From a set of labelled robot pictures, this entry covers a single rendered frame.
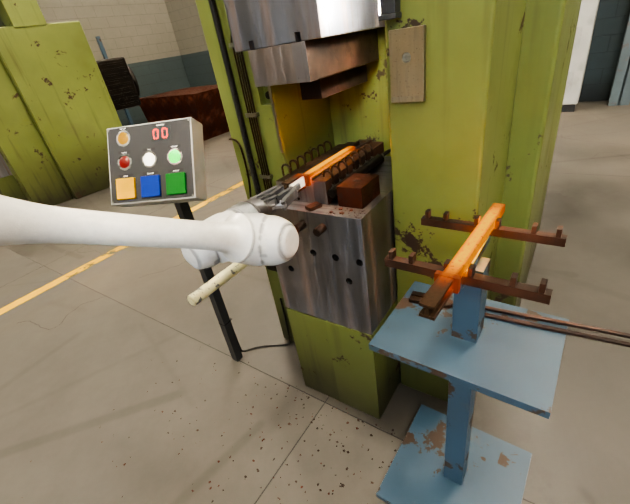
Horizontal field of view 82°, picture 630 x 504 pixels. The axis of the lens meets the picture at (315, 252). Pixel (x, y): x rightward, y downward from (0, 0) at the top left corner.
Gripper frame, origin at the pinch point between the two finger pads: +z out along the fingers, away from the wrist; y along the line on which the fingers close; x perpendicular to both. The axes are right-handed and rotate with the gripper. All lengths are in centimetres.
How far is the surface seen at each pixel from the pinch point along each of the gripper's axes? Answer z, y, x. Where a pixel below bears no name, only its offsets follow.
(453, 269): -21, 53, -4
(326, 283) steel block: -1.7, 6.4, -34.8
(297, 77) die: 6.2, 3.4, 28.5
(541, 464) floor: 7, 78, -100
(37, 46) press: 145, -465, 72
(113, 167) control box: -17, -68, 8
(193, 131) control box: 2.0, -41.9, 15.6
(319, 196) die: 5.2, 4.6, -5.7
